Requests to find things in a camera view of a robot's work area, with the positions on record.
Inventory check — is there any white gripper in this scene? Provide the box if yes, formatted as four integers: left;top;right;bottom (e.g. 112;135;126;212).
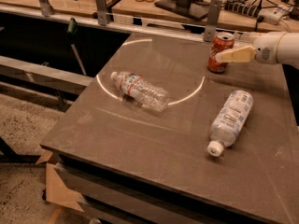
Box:
215;32;286;64

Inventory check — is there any red coke can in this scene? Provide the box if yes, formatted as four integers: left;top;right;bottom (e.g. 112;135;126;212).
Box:
207;32;235;73

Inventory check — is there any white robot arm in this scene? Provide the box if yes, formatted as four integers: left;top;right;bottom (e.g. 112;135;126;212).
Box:
215;32;299;69

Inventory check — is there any white power adapter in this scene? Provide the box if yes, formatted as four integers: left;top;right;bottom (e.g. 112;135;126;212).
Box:
258;7;289;25

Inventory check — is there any black power strip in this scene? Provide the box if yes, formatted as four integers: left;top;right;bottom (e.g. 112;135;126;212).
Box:
224;0;261;18

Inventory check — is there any white labelled water bottle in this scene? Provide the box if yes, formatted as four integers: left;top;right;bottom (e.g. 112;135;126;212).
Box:
206;91;254;157

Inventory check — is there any black monitor stand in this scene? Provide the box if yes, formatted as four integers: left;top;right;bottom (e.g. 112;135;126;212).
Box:
154;0;208;21

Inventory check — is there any clear crushed water bottle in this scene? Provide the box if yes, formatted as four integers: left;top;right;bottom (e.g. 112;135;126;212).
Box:
110;71;170;112

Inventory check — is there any right metal bracket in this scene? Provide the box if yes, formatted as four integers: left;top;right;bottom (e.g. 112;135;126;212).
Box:
203;0;222;42

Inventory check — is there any metal bracket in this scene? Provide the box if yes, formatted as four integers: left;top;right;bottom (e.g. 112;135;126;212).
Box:
38;0;54;17
203;0;222;42
95;0;108;26

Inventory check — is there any middle metal bracket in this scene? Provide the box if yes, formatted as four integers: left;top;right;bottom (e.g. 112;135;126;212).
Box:
95;0;108;26

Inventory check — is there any green handled tool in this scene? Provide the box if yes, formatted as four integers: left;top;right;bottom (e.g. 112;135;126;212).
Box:
66;17;88;77

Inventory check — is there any left metal bracket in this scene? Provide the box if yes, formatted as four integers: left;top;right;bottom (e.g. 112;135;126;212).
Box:
38;0;54;17

